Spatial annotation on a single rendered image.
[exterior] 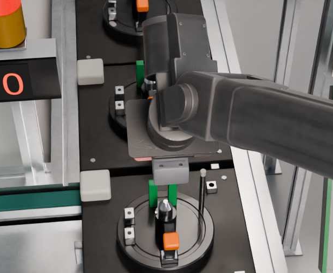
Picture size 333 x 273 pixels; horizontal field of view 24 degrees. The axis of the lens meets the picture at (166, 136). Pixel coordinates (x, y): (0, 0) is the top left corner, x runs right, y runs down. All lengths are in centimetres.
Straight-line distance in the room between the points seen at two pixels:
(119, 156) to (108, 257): 19
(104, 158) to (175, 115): 54
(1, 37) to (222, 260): 43
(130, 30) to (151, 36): 64
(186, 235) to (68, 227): 21
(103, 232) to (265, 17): 71
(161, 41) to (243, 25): 88
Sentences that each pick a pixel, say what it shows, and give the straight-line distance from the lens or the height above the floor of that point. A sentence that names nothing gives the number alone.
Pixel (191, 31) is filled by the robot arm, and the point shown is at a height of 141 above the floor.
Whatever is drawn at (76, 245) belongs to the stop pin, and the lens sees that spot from 115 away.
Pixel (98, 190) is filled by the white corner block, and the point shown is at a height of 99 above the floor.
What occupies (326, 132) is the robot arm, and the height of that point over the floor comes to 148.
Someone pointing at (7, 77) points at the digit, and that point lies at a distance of 103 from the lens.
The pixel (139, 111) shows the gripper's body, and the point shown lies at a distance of 88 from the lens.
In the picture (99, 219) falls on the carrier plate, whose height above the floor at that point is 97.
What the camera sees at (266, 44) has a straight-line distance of 162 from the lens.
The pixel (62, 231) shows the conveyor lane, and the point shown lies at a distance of 123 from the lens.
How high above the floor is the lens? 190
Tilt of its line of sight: 47 degrees down
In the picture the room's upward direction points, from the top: straight up
